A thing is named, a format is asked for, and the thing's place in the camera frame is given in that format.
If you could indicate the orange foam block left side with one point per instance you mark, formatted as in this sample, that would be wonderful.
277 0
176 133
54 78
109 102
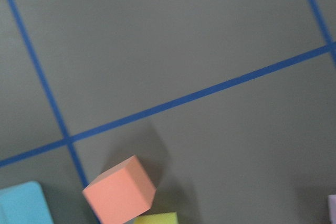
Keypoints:
121 193

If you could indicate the yellow foam block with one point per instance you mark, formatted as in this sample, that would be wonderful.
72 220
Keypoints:
164 218

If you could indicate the blue plastic bin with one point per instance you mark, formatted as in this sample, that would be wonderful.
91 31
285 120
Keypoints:
24 203

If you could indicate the lilac pink foam block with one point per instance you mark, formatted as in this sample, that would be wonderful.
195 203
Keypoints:
332 208

